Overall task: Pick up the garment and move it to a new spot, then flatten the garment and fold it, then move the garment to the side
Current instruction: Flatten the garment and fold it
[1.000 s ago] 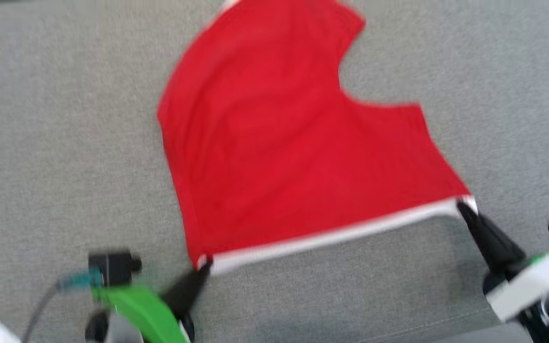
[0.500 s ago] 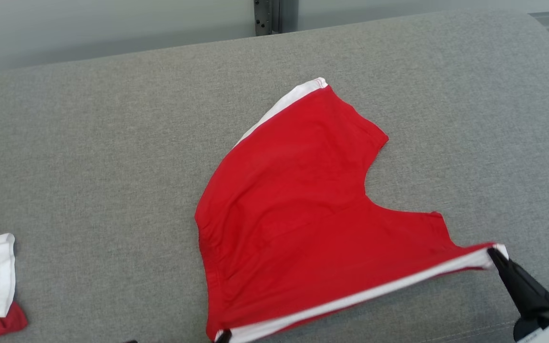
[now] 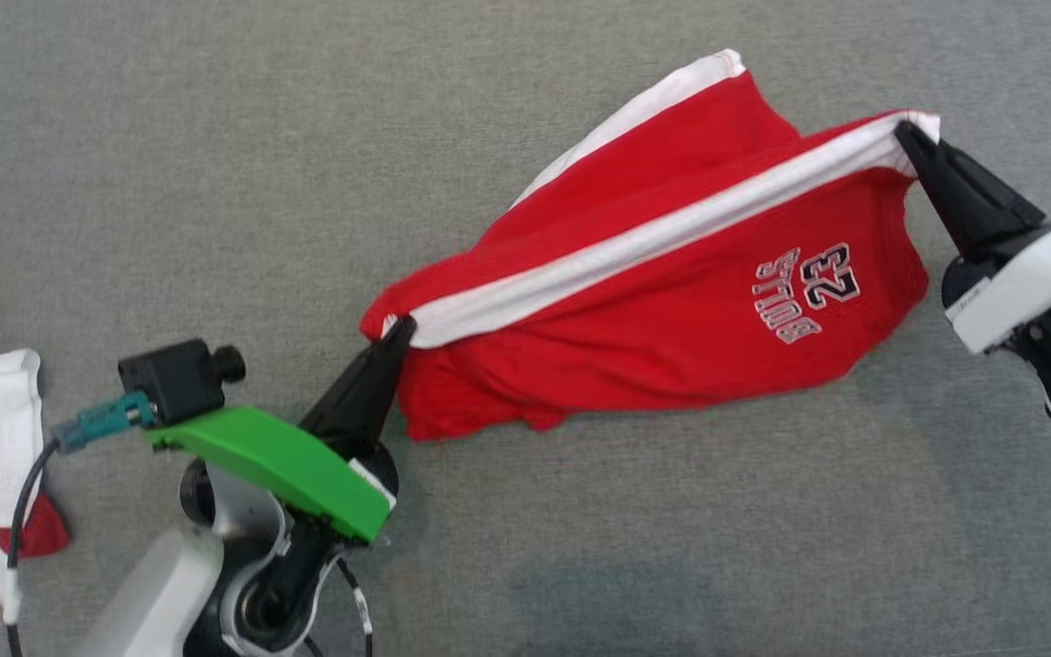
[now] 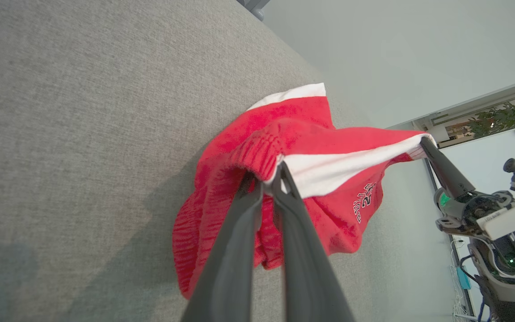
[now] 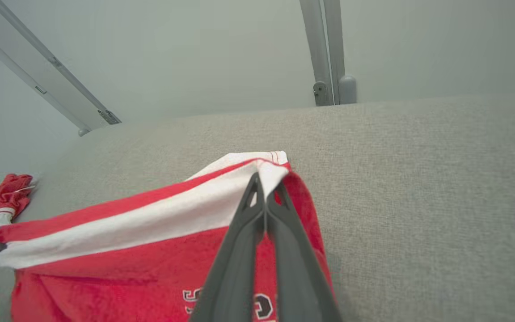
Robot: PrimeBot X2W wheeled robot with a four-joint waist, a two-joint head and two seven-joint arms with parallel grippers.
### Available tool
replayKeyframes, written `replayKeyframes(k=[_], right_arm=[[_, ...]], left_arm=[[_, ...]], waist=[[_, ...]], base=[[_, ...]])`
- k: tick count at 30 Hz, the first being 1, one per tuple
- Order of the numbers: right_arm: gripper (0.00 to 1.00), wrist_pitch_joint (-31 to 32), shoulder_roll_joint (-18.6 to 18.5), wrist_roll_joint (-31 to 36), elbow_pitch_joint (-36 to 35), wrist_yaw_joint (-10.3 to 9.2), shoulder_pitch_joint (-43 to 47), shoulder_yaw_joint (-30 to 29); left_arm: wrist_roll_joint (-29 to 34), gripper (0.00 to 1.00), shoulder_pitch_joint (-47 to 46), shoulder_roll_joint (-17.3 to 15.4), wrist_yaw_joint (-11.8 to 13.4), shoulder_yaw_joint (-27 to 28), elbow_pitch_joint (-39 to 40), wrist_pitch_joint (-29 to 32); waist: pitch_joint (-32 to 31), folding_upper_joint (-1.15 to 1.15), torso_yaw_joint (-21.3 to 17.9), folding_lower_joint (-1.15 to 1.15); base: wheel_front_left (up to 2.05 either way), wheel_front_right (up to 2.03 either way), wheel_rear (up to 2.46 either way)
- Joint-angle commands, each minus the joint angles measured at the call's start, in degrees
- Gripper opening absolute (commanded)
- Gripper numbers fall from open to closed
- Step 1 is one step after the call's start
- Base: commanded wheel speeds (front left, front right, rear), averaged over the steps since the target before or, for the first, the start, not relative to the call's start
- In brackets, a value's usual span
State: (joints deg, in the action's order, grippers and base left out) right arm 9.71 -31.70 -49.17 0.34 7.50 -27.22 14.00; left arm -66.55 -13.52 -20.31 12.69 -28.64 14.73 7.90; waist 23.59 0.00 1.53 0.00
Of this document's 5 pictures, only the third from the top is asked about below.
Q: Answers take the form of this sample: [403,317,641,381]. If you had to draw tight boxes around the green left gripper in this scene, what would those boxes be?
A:
[147,316,418,545]

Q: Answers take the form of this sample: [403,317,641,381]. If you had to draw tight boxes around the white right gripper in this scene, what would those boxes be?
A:
[893,121,1051,356]

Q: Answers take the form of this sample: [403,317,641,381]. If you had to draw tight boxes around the red shorts with number print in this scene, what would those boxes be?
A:
[359,48,942,444]

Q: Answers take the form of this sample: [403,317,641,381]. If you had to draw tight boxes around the thin black cable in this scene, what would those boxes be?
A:
[4,438,63,657]
[305,555,374,657]

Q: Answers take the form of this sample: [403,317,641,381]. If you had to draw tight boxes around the teal cable connector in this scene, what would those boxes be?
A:
[53,392,158,455]

